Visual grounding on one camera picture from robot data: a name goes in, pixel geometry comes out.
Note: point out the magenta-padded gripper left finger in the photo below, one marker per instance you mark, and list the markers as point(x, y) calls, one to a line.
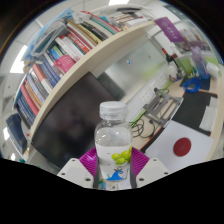
point(75, 171)

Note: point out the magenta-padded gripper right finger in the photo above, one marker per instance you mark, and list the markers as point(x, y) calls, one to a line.
point(151, 171)

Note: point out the clear plastic water bottle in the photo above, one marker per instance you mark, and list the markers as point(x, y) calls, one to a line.
point(113, 136)

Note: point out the flat round red coaster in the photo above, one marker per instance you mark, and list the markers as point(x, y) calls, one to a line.
point(182, 147)

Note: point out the black computer monitor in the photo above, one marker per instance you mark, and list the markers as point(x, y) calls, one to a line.
point(73, 123)

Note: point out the grey metal laptop stand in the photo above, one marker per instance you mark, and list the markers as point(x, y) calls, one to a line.
point(163, 108)

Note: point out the black bag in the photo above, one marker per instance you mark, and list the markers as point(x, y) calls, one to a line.
point(16, 133)

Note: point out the black desk mat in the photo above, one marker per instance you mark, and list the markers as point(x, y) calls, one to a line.
point(191, 111)

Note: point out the small white paper stack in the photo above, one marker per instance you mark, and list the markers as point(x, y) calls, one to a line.
point(209, 115)

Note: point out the dark wine bottle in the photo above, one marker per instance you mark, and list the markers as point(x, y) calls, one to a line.
point(170, 60)

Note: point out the translucent purple drink bottle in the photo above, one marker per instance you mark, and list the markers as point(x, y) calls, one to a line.
point(200, 63)

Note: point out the white tissue box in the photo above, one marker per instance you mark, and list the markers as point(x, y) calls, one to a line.
point(213, 70)

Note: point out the group photo poster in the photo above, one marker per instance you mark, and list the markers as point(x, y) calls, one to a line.
point(193, 41)

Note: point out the purple hanging banner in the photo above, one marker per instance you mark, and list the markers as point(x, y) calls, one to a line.
point(169, 29)

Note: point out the wall shelf with books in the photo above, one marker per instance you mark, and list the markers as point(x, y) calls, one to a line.
point(66, 66)

